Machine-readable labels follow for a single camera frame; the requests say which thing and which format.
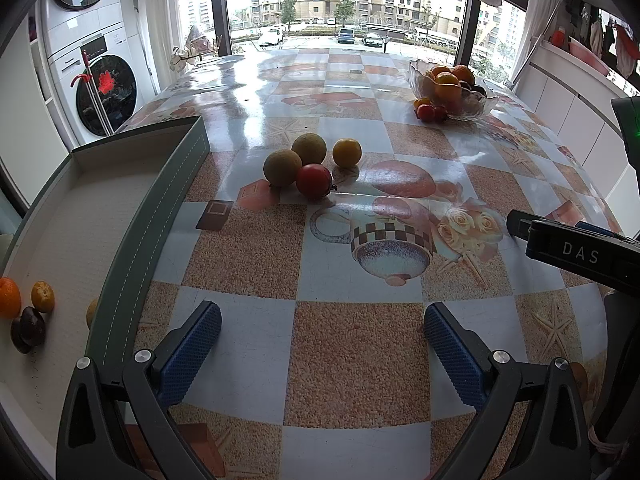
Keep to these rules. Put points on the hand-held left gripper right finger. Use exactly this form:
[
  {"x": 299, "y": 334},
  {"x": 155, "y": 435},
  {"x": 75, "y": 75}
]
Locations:
[{"x": 455, "y": 355}]

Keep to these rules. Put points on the small orange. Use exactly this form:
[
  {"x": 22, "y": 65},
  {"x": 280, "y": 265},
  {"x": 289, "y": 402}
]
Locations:
[{"x": 42, "y": 296}]

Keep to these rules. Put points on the hanging white cloth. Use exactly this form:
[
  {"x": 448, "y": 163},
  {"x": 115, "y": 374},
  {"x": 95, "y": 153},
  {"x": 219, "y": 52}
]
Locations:
[{"x": 596, "y": 37}]

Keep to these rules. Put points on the pale yellow fruit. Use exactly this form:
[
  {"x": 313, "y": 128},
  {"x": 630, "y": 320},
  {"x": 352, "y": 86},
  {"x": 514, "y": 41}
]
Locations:
[{"x": 92, "y": 314}]

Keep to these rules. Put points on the hanging red cloth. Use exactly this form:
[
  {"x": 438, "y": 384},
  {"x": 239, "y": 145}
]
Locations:
[{"x": 627, "y": 49}]

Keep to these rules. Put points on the white dryer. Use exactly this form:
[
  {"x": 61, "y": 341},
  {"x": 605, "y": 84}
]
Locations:
[{"x": 82, "y": 15}]

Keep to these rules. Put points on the green-brown round fruit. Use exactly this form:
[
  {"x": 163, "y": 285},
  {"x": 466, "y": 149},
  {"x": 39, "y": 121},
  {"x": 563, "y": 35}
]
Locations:
[
  {"x": 282, "y": 167},
  {"x": 309, "y": 147}
]

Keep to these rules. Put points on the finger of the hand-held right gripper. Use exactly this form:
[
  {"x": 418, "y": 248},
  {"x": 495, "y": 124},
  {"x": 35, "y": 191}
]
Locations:
[
  {"x": 597, "y": 230},
  {"x": 517, "y": 224}
]

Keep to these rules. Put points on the dark blue van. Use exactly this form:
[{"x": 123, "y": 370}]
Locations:
[{"x": 346, "y": 35}]

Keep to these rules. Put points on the dark plum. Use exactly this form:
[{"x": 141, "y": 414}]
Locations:
[
  {"x": 477, "y": 91},
  {"x": 27, "y": 330}
]

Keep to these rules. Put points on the red broom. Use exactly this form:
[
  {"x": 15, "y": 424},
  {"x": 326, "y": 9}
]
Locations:
[{"x": 95, "y": 100}]

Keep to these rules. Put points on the silver car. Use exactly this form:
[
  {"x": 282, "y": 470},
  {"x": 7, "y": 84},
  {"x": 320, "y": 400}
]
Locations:
[{"x": 372, "y": 39}]

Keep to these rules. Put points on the yellow-orange citrus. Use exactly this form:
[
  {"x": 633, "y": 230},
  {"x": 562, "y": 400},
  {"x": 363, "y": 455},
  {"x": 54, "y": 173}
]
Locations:
[{"x": 346, "y": 152}]

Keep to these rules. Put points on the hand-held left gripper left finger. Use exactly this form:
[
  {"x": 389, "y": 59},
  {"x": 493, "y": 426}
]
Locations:
[{"x": 192, "y": 355}]

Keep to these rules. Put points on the white washing machine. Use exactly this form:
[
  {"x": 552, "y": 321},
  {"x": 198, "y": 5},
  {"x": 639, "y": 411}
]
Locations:
[{"x": 125, "y": 105}]

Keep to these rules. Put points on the grey-green tray with white inside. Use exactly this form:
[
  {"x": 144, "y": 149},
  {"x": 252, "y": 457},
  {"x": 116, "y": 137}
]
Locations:
[{"x": 100, "y": 200}]

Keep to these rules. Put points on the small orange tomato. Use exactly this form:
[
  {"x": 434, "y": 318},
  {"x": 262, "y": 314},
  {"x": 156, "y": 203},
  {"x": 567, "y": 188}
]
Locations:
[{"x": 418, "y": 103}]

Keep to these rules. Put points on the white cabinet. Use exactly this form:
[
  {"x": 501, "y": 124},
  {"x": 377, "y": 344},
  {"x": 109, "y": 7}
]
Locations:
[{"x": 565, "y": 110}]

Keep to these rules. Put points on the large orange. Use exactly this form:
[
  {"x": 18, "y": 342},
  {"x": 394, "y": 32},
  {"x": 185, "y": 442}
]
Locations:
[{"x": 7, "y": 299}]

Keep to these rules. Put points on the small red tomato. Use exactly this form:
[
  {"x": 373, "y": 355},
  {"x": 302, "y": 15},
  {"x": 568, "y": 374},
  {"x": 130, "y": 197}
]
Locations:
[
  {"x": 425, "y": 111},
  {"x": 439, "y": 113}
]

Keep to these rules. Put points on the pink basin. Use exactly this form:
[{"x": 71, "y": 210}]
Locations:
[{"x": 586, "y": 56}]

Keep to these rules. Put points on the printed checkered tablecloth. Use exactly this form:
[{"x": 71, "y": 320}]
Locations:
[{"x": 350, "y": 375}]

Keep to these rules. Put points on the orange bottle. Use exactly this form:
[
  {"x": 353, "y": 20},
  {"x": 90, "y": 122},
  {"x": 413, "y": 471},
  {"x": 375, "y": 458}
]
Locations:
[{"x": 558, "y": 38}]

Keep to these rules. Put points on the clear glass fruit bowl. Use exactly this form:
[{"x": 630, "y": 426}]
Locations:
[{"x": 475, "y": 107}]

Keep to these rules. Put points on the white car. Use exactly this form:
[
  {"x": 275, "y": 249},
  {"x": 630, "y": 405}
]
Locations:
[{"x": 270, "y": 36}]

